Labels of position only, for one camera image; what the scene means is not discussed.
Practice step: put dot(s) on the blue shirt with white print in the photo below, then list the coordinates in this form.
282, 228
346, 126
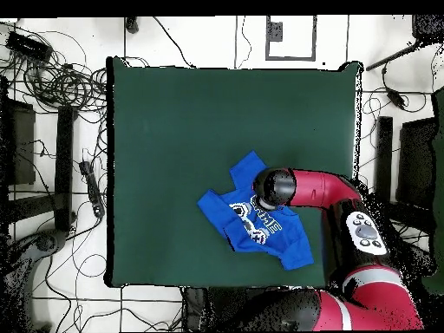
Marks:
291, 242

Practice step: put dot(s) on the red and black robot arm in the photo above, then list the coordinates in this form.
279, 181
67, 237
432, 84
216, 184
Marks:
319, 189

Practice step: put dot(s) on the black flat panel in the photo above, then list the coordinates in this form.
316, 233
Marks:
414, 163
22, 145

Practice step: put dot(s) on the dark green table cloth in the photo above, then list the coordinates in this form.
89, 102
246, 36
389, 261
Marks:
173, 121

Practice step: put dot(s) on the black power strip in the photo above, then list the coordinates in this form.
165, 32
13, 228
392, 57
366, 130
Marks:
92, 187

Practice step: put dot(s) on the black stand bar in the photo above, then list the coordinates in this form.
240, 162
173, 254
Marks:
384, 152
64, 166

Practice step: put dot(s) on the small dark grey square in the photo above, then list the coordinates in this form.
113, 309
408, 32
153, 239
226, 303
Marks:
275, 31

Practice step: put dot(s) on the small black cylinder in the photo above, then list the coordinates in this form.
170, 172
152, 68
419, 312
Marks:
131, 25

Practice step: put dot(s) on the black stand base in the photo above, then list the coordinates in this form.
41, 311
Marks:
45, 241

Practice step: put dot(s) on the black rod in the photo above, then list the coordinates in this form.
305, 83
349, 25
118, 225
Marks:
392, 57

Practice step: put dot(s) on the black speckled block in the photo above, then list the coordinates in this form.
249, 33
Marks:
428, 27

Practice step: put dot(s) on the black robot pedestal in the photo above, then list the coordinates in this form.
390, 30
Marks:
208, 308

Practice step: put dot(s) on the grey square frame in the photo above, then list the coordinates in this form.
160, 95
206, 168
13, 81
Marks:
314, 38

